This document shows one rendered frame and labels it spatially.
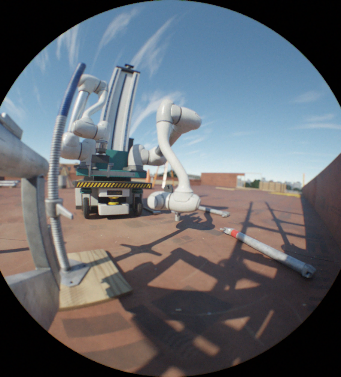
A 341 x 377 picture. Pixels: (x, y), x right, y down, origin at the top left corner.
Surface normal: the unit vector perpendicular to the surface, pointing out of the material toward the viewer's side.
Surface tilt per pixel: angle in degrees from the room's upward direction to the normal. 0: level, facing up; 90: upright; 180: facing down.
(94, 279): 0
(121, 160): 90
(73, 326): 0
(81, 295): 0
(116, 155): 90
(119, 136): 90
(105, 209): 90
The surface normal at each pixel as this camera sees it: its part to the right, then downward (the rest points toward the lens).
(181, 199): -0.31, -0.08
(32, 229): 0.58, 0.04
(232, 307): 0.05, -1.00
